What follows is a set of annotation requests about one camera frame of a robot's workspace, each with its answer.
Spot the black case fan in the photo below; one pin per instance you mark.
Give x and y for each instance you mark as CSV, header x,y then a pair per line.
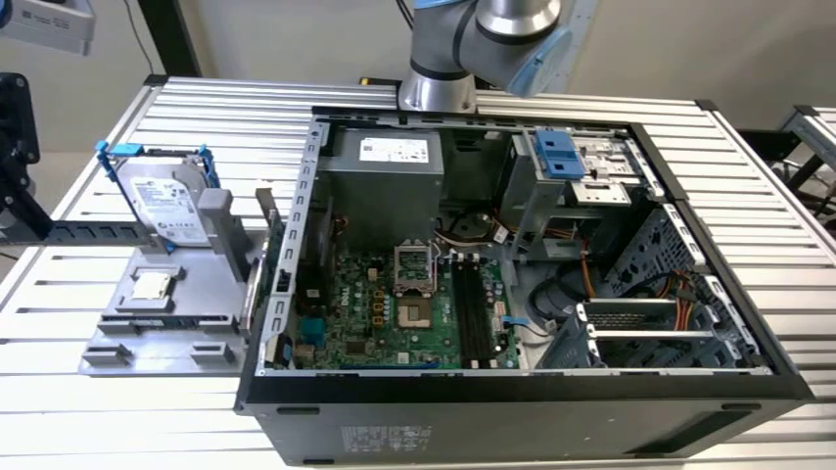
x,y
319,264

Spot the green motherboard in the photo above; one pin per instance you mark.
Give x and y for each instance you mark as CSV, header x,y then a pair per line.
x,y
366,338

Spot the blue drive bay latch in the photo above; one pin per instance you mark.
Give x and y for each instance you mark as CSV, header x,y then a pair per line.
x,y
559,156

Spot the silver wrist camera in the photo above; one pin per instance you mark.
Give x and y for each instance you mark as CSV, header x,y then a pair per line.
x,y
52,24

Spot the black vertical post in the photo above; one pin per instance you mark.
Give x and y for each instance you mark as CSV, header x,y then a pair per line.
x,y
174,39

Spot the green graphics card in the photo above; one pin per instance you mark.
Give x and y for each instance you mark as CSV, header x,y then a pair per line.
x,y
276,235

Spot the grey disk bay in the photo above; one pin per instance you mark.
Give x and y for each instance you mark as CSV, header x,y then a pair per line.
x,y
627,313

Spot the grey parts rack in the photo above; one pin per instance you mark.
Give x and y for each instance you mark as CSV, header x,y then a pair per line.
x,y
203,294

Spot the metal locking lever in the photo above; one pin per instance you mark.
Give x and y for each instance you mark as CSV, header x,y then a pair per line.
x,y
434,271

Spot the black RAM slot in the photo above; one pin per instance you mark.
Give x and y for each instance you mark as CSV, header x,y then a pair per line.
x,y
471,313
479,313
487,313
463,313

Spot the blue RAM stick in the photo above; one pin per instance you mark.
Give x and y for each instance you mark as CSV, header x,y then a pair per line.
x,y
98,230

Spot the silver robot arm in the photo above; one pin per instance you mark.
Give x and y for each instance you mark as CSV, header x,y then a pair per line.
x,y
438,54

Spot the hard disk in blue carrier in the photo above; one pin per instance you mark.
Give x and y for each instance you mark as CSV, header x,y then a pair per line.
x,y
163,196

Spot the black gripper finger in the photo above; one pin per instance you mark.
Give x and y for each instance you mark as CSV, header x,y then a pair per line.
x,y
19,122

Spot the metal slat side table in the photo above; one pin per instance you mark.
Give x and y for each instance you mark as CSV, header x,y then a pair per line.
x,y
814,120

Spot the CPU socket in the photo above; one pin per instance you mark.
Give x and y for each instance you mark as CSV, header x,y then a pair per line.
x,y
416,317

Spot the grey power supply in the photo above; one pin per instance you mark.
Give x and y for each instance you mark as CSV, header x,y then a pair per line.
x,y
379,201

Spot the black PC case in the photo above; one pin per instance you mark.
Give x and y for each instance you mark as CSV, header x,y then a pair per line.
x,y
458,421

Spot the silver CPU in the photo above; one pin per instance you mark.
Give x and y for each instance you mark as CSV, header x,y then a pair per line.
x,y
154,286

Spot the blue expansion slot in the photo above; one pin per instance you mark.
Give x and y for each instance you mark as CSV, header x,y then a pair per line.
x,y
392,365

